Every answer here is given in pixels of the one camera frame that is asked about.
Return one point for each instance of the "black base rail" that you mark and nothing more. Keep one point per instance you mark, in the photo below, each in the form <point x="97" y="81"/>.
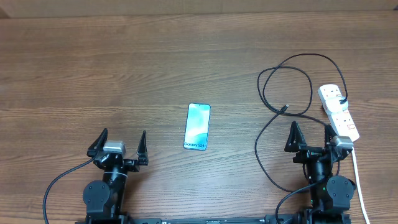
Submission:
<point x="268" y="219"/>

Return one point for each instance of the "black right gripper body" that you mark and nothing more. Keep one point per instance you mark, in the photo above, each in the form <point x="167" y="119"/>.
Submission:
<point x="307" y="153"/>

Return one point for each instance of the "white power strip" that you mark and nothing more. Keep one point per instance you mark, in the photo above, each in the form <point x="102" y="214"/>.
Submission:
<point x="341" y="122"/>

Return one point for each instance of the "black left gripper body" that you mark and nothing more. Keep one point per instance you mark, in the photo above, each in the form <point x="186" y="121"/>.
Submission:
<point x="129" y="165"/>

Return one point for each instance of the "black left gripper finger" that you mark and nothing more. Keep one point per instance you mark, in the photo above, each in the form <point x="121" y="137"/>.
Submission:
<point x="98" y="144"/>
<point x="143" y="159"/>

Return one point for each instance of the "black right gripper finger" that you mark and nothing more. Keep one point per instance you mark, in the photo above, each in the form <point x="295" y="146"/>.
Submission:
<point x="296" y="140"/>
<point x="329" y="134"/>

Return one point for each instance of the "white charger plug adapter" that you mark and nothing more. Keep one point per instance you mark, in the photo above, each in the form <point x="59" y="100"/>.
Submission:
<point x="336" y="104"/>

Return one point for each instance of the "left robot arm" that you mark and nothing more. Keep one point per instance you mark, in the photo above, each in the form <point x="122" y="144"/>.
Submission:
<point x="104" y="198"/>

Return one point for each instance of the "blue Samsung Galaxy smartphone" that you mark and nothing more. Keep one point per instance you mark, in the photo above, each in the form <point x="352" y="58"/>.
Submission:
<point x="197" y="127"/>

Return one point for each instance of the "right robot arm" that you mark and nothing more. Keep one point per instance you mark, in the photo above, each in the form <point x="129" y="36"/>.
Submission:
<point x="330" y="194"/>

